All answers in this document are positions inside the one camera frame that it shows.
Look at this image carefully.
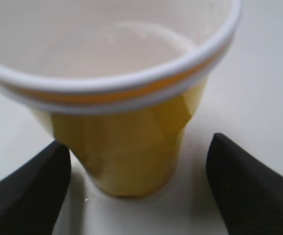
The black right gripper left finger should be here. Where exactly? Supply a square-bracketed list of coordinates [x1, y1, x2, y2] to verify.
[0, 141, 71, 235]

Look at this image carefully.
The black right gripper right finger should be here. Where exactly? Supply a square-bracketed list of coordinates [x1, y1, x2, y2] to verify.
[206, 133, 283, 235]

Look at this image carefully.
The yellow paper cup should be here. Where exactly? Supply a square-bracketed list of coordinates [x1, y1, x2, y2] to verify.
[0, 0, 242, 198]

